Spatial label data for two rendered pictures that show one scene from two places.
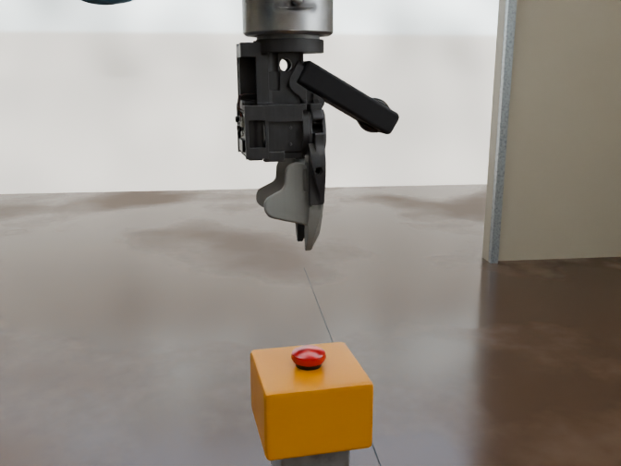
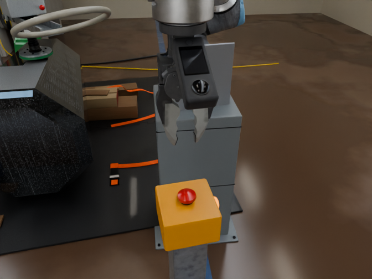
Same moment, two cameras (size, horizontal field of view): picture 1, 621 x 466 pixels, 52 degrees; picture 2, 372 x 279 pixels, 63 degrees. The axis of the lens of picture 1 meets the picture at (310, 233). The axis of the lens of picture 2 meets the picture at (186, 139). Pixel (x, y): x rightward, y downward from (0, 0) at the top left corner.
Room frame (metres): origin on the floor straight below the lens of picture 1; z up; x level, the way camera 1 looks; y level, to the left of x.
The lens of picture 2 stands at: (0.67, -0.45, 1.54)
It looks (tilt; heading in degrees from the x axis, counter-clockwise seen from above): 34 degrees down; 90
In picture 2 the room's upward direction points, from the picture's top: straight up
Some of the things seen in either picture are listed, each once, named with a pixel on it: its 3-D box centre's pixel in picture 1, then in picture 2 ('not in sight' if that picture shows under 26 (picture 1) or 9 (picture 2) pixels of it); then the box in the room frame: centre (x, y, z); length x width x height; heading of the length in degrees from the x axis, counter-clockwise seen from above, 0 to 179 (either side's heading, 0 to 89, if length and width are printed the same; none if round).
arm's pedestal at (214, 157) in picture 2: not in sight; (192, 164); (0.71, 0.93, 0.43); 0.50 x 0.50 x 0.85; 7
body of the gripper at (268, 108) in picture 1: (282, 102); (181, 58); (0.67, 0.03, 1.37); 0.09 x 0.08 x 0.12; 103
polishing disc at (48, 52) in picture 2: not in sight; (35, 52); (-0.37, 1.63, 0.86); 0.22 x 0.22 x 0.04
